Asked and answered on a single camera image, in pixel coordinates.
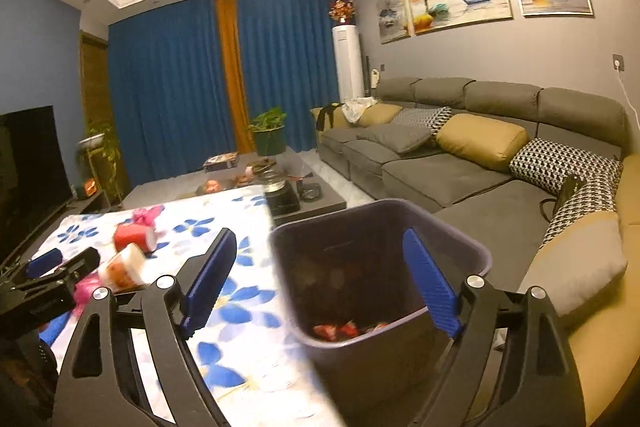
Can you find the green potted plant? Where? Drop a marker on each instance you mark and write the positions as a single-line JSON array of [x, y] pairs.
[[270, 129]]

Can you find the artificial flower arrangement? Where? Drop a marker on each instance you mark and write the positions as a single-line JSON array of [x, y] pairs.
[[342, 12]]

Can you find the small white jug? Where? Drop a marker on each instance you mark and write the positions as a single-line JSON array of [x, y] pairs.
[[375, 79]]

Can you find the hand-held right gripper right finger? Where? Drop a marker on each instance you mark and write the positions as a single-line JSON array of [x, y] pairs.
[[430, 287]]

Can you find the black white patterned cushion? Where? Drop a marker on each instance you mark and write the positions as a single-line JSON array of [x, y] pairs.
[[422, 119], [560, 162]]

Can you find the large yellow cushion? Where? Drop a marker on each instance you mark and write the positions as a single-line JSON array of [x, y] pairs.
[[482, 142]]

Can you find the small grey framed painting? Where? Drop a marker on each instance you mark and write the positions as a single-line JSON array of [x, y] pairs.
[[392, 12]]

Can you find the pink plastic bag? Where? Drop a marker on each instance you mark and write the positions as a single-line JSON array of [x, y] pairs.
[[86, 289]]

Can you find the small yellow cushion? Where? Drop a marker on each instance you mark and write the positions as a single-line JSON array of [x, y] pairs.
[[380, 114]]

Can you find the black clothing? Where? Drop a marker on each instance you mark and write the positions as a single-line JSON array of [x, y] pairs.
[[327, 117]]

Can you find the small orange toy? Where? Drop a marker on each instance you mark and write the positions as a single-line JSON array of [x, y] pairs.
[[214, 184]]

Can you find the white standing air conditioner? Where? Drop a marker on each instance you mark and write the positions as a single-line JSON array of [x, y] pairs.
[[347, 64]]

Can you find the blue floral tablecloth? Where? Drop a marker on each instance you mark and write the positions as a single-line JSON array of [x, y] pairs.
[[240, 357]]

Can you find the grey and yellow sofa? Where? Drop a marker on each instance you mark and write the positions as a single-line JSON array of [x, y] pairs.
[[450, 177]]

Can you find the white and red paper cup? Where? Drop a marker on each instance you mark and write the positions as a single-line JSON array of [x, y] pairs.
[[127, 269]]

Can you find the dark grey plastic bin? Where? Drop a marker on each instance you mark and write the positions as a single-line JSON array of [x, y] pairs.
[[350, 372]]

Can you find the trailing potted plant on stand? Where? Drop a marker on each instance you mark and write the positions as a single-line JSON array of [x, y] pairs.
[[102, 147]]

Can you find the orange curtain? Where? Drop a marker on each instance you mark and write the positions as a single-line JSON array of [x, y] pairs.
[[232, 72]]

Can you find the red snack bag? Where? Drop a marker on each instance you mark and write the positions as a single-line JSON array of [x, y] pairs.
[[335, 331]]

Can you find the printed flat box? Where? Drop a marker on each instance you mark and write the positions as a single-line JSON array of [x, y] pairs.
[[221, 163]]

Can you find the blue curtain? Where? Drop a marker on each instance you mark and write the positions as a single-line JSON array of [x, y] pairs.
[[295, 67], [170, 97]]

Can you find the grey coffee table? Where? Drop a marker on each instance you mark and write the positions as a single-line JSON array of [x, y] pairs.
[[175, 192]]

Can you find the grey television cabinet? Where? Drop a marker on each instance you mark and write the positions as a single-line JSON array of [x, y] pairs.
[[85, 209]]

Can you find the white clothing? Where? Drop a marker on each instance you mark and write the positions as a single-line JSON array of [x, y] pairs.
[[357, 109]]

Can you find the wall socket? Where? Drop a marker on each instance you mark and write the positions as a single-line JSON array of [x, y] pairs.
[[620, 63]]

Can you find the light grey cushion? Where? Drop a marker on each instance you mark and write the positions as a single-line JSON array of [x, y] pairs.
[[585, 272]]

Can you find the black flat television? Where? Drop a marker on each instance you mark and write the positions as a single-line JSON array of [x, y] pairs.
[[30, 177]]

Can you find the houndstooth cushion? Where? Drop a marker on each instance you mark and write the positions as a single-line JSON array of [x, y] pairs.
[[585, 212]]

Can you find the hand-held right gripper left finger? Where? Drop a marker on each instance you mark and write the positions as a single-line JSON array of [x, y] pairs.
[[210, 279]]

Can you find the dark grey cushion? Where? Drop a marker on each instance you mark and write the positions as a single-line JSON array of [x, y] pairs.
[[395, 138]]

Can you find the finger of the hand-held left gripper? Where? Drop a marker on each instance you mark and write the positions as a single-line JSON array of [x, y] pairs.
[[45, 261], [75, 267]]

